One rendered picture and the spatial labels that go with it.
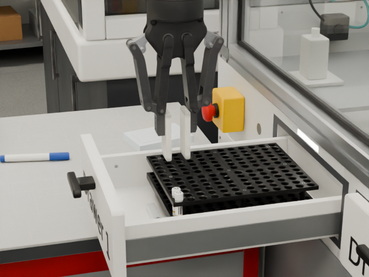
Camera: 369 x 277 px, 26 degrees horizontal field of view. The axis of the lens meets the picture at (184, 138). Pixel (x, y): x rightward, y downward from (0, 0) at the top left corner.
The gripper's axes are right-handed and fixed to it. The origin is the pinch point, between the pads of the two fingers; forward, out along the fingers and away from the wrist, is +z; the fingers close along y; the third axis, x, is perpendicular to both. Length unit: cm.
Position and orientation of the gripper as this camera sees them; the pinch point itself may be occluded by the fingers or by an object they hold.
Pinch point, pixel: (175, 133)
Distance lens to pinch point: 111.3
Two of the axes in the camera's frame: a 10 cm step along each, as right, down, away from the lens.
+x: -2.6, -3.6, 9.0
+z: 0.0, 9.3, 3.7
